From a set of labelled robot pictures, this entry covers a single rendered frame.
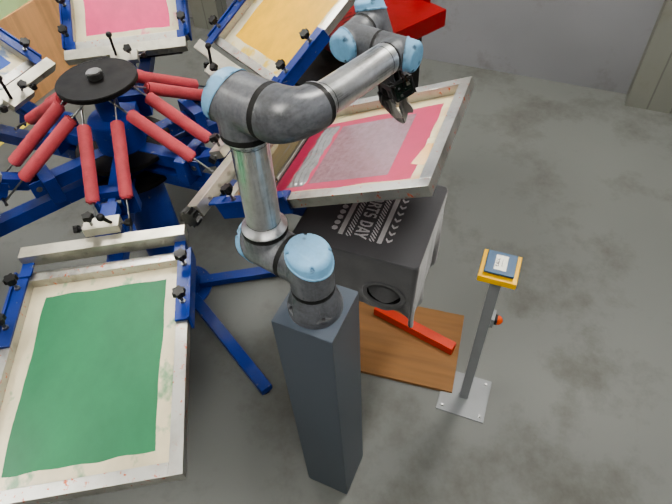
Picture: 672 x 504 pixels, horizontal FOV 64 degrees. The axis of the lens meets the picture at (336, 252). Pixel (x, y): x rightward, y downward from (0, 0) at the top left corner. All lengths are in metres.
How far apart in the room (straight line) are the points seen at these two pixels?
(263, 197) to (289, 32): 1.48
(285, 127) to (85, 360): 1.11
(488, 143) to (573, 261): 1.13
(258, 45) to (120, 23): 0.76
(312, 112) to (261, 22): 1.75
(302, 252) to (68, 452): 0.87
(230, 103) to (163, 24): 1.98
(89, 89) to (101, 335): 0.94
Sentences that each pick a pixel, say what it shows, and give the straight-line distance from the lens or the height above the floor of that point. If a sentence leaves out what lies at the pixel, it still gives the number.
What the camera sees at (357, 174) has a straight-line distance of 1.76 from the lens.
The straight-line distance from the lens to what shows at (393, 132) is 1.89.
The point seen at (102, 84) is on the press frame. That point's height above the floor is 1.32.
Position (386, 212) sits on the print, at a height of 0.95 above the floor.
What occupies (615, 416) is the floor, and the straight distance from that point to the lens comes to 2.86.
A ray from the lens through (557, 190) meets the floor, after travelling 3.75.
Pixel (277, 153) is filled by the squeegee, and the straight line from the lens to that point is 1.92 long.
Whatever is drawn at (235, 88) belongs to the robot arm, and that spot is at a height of 1.84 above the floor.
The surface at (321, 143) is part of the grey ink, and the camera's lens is 2.03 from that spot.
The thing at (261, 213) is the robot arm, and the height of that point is 1.52.
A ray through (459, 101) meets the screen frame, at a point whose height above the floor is 1.39.
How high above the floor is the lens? 2.39
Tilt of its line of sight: 49 degrees down
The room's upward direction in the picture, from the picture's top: 4 degrees counter-clockwise
